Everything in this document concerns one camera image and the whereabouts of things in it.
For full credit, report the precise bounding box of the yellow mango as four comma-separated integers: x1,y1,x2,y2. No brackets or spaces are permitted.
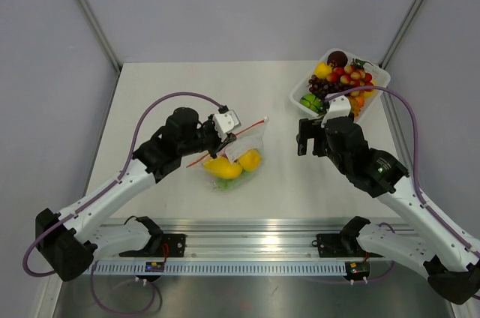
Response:
203,157,243,179

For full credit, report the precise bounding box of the clear zip bag orange zipper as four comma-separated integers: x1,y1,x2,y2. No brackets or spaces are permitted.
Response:
186,117,269,191

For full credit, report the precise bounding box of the green cabbage-like vegetable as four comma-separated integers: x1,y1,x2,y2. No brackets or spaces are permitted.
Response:
215,171,254,191

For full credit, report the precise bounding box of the yellow lemon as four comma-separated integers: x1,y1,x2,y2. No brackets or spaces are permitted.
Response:
238,149,262,172

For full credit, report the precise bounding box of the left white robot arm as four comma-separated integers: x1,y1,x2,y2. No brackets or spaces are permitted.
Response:
35,106,241,281

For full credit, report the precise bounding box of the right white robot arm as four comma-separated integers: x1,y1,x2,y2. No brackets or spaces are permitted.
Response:
296,116,479,305

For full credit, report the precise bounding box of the green leafy orange vegetable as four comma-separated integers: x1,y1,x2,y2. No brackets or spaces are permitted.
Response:
348,95,365,117

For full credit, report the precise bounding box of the strawberry cluster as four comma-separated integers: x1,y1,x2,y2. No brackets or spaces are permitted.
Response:
326,65,374,89

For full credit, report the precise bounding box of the small yellow pear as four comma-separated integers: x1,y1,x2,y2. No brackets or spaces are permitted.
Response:
313,62,332,79

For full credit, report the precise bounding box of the dark red plum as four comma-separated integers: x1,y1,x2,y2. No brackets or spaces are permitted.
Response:
327,50,349,68

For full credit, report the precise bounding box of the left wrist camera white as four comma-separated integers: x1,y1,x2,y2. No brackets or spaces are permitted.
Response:
212,109,242,141

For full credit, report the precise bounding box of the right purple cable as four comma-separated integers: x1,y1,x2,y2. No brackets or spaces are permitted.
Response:
324,85,480,302

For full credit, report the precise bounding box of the purple cable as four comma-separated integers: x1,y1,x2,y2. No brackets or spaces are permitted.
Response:
324,85,480,302
22,91,228,314

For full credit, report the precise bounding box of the aluminium mounting rail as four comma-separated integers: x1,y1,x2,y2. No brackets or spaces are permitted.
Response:
97,218,417,259

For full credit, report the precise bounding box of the left aluminium frame post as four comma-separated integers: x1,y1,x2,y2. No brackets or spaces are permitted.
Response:
52,0,122,75

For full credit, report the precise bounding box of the aluminium frame post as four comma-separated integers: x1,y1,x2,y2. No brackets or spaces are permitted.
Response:
52,0,122,75
379,0,426,69

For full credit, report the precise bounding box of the white slotted cable duct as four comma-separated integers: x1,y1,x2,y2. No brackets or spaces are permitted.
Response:
94,260,347,277

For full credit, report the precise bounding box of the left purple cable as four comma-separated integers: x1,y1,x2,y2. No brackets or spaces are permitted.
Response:
22,91,228,314

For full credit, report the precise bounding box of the right aluminium frame post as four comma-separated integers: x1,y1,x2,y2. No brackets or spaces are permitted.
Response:
379,0,426,69

